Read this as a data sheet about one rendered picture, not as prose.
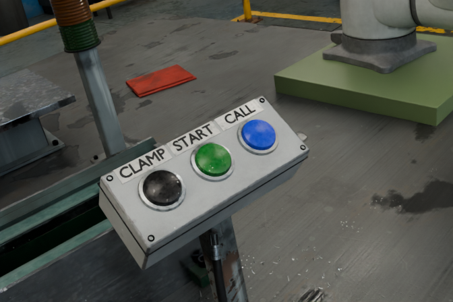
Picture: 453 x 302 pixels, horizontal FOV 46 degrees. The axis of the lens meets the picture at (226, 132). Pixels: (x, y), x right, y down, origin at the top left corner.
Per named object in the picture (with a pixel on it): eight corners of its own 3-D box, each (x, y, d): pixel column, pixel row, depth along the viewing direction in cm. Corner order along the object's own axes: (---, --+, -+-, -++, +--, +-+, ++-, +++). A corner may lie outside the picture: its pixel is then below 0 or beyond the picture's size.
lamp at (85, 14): (65, 28, 87) (56, 1, 85) (51, 23, 91) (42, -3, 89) (98, 17, 90) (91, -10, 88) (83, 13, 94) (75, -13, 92)
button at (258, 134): (252, 163, 46) (257, 152, 45) (231, 137, 47) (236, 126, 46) (278, 148, 48) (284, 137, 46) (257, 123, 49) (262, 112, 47)
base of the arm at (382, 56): (358, 33, 134) (358, 11, 131) (439, 48, 117) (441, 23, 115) (307, 54, 125) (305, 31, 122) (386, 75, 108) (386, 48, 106)
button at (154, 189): (154, 220, 42) (157, 209, 40) (133, 189, 43) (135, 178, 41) (186, 201, 43) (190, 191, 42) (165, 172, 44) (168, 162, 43)
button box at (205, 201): (141, 273, 43) (148, 248, 39) (96, 204, 45) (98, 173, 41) (294, 177, 51) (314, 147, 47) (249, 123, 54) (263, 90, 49)
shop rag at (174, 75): (179, 66, 143) (178, 63, 142) (197, 79, 133) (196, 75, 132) (125, 83, 138) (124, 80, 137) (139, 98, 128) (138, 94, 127)
